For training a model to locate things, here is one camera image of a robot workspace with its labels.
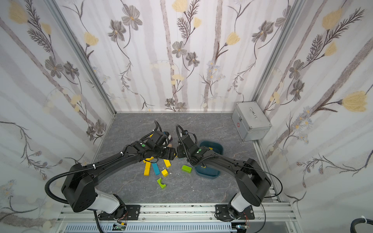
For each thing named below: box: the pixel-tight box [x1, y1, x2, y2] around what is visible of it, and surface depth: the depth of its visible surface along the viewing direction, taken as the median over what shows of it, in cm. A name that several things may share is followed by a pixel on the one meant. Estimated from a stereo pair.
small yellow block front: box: [161, 168, 169, 178], surface depth 88 cm
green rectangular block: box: [181, 165, 193, 174], surface depth 90 cm
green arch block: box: [156, 177, 167, 190], surface depth 83 cm
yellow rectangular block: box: [163, 159, 172, 168], surface depth 92 cm
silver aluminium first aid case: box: [231, 101, 272, 142], surface depth 100 cm
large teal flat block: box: [151, 161, 161, 176], surface depth 90 cm
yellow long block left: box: [143, 161, 152, 177], surface depth 90 cm
